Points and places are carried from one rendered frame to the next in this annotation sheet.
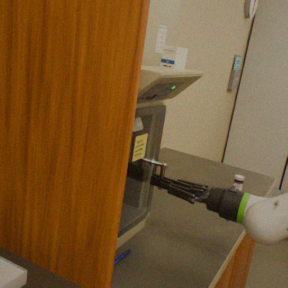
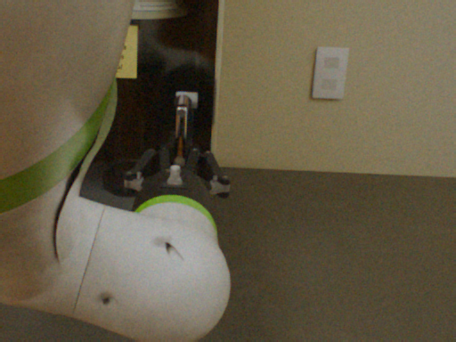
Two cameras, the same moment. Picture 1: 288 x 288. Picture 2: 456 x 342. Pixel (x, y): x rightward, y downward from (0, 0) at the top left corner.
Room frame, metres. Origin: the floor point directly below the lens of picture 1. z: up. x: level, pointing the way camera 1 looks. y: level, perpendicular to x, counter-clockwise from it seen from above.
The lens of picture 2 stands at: (0.82, -0.80, 1.43)
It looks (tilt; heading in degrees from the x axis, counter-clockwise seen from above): 19 degrees down; 66
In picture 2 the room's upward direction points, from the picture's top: 2 degrees clockwise
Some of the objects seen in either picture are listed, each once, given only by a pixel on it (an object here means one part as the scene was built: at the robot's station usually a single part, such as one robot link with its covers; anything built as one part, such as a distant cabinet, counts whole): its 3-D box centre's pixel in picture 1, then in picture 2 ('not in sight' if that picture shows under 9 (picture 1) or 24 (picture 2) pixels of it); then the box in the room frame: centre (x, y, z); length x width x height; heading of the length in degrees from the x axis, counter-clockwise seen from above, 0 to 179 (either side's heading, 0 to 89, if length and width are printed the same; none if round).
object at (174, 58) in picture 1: (173, 58); not in sight; (1.08, -0.05, 1.54); 0.05 x 0.05 x 0.06; 50
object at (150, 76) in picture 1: (163, 86); not in sight; (1.05, -0.03, 1.46); 0.32 x 0.11 x 0.10; 154
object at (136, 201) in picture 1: (135, 172); (110, 105); (1.07, 0.01, 1.19); 0.30 x 0.01 x 0.40; 154
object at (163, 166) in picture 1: (157, 174); (181, 130); (1.15, -0.06, 1.17); 0.05 x 0.03 x 0.10; 64
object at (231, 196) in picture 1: (231, 203); (173, 219); (1.05, -0.29, 1.15); 0.09 x 0.06 x 0.12; 154
